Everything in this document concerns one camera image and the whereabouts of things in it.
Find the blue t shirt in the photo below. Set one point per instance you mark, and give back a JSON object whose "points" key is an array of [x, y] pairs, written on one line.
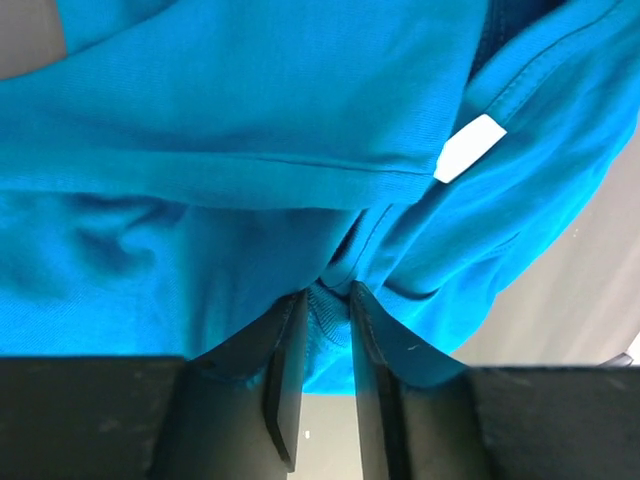
{"points": [[173, 168]]}

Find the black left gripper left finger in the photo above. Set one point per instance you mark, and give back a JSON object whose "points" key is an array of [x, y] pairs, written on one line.
{"points": [[235, 412]]}

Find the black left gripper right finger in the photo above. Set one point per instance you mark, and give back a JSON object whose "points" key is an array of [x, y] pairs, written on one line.
{"points": [[415, 405]]}

